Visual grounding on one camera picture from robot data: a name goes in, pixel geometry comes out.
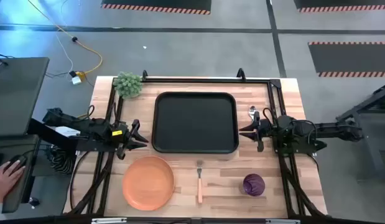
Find neighbouring black workstation frame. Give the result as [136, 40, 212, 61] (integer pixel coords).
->
[335, 81, 385, 181]

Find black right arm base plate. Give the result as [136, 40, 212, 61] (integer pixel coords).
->
[272, 136, 328, 156]

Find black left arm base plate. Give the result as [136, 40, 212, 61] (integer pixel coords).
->
[75, 136, 119, 153]

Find person's hand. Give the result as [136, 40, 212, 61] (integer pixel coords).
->
[0, 159, 26, 205]

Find green potted plant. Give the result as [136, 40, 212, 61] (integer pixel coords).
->
[113, 71, 144, 100]

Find purple faceted cup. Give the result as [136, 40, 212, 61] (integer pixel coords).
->
[242, 173, 266, 197]

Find black looped cable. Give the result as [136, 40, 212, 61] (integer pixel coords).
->
[69, 151, 90, 212]

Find white floor cable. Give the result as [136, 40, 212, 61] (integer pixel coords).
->
[53, 0, 75, 80]

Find fork with pink handle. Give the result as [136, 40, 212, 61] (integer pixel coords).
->
[196, 159, 204, 205]

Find orange round plate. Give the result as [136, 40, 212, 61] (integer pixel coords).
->
[122, 155, 175, 212]

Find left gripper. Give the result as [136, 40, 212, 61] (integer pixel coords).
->
[109, 119, 149, 161]

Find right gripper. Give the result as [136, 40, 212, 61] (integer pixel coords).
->
[238, 110, 276, 153]

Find white paper label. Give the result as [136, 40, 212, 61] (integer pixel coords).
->
[54, 126, 83, 138]

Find black rectangular tray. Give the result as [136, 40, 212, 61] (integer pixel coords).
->
[151, 91, 239, 154]

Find black aluminium table frame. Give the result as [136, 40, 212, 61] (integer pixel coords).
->
[63, 68, 328, 218]

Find black mat with striped edge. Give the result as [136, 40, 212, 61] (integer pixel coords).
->
[307, 41, 385, 78]
[100, 0, 212, 16]
[293, 0, 385, 13]

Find black lower desk surface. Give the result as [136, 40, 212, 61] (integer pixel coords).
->
[0, 134, 40, 214]

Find yellow floor cable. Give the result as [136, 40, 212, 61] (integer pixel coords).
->
[27, 0, 103, 75]

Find dark grey desk top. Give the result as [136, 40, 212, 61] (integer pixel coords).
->
[0, 57, 50, 138]

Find silver table edge bracket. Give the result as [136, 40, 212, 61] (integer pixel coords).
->
[91, 217, 128, 224]
[265, 218, 301, 224]

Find black white striped coil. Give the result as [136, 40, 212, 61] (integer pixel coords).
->
[44, 146, 77, 175]

